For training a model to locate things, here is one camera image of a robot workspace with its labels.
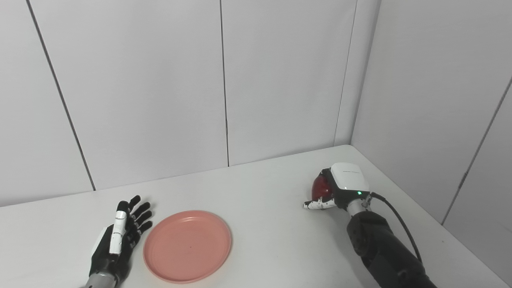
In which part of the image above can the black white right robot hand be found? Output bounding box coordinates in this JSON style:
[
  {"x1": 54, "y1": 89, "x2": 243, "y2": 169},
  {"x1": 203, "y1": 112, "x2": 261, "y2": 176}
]
[{"x1": 303, "y1": 162, "x2": 370, "y2": 210}]

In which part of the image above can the red apple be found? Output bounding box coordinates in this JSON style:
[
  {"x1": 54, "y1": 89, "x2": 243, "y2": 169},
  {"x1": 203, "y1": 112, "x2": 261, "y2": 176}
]
[{"x1": 311, "y1": 174, "x2": 334, "y2": 200}]

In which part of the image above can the pink round plate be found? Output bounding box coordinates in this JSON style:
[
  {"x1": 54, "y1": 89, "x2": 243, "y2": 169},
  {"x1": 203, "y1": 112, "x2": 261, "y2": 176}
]
[{"x1": 143, "y1": 210, "x2": 233, "y2": 284}]

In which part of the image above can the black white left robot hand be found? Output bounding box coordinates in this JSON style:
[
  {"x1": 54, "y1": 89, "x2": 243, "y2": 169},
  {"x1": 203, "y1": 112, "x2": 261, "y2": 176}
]
[{"x1": 89, "y1": 195, "x2": 153, "y2": 276}]

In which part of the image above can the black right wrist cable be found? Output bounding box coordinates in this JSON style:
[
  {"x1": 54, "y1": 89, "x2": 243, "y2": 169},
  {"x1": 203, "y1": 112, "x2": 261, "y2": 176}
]
[{"x1": 360, "y1": 192, "x2": 424, "y2": 264}]

